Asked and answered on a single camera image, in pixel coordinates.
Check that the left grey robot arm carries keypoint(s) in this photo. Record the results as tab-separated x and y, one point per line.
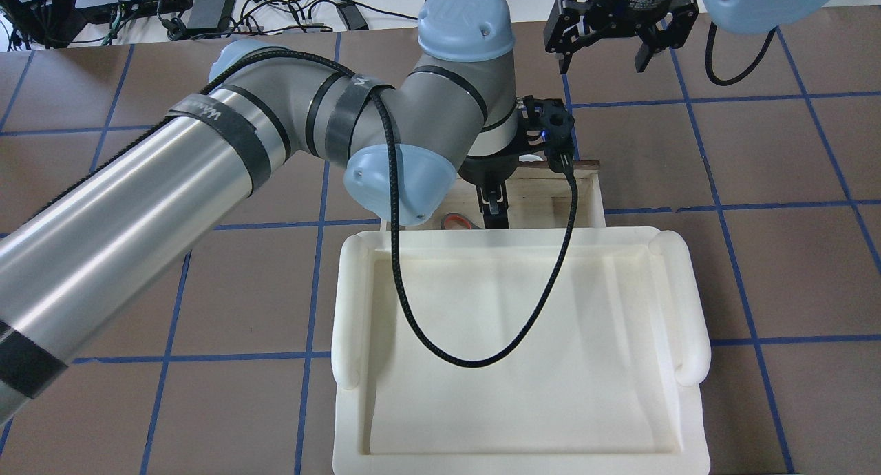
75	264

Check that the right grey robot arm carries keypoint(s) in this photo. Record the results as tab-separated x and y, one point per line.
740	17

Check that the grey orange scissors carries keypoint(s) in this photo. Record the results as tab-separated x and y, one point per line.
453	221

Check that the light wooden drawer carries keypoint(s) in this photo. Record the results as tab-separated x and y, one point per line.
538	198

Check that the black power adapters on desk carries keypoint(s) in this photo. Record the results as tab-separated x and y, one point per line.
56	24

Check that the cream plastic tray box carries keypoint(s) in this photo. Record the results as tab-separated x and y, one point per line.
607	381

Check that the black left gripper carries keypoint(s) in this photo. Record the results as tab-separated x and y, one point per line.
488	170

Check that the brown paper table mat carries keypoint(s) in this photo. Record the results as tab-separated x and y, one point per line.
223	366

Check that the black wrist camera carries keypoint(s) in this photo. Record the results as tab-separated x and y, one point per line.
548	127

